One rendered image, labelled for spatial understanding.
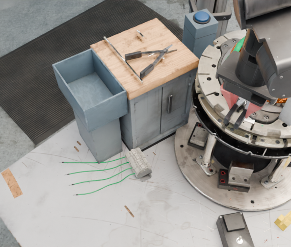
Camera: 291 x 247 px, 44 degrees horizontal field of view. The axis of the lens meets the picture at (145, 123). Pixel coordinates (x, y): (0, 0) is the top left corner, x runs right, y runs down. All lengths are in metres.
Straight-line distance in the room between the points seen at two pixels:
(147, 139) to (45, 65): 1.51
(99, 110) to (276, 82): 0.45
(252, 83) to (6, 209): 0.72
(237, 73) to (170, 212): 0.49
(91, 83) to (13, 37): 1.82
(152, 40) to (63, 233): 0.54
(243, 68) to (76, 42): 2.06
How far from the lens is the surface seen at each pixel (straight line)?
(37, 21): 2.82
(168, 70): 0.85
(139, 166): 0.98
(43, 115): 2.17
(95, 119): 0.83
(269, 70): 0.48
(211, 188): 0.98
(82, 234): 0.96
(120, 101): 0.83
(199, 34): 1.04
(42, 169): 1.06
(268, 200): 1.01
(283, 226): 0.99
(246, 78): 0.57
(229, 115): 0.64
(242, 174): 0.97
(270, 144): 0.77
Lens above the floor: 1.68
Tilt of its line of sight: 54 degrees down
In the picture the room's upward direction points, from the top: straight up
